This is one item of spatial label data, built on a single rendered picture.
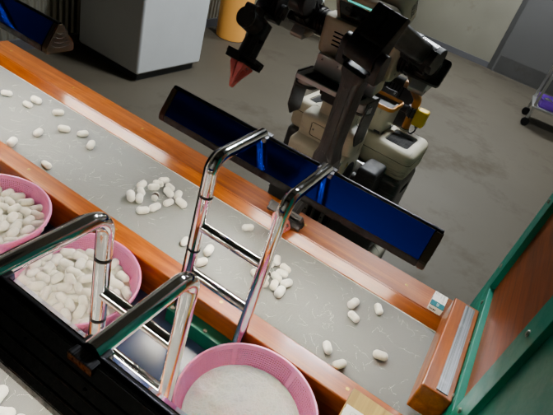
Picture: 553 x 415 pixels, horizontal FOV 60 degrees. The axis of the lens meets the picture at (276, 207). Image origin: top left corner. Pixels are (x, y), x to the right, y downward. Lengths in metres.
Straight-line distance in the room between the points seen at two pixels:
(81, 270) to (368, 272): 0.70
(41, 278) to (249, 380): 0.47
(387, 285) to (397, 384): 0.28
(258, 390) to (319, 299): 0.31
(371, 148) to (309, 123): 0.33
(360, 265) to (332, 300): 0.15
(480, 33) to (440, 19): 0.62
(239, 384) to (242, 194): 0.59
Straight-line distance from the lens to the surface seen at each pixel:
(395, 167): 1.91
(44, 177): 1.34
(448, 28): 8.12
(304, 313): 1.14
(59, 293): 1.07
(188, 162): 1.47
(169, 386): 0.78
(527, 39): 7.90
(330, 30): 1.61
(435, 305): 1.27
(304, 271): 1.24
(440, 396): 0.98
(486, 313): 1.19
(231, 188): 1.39
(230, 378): 0.99
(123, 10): 3.74
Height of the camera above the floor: 1.54
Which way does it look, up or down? 34 degrees down
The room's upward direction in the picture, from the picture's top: 19 degrees clockwise
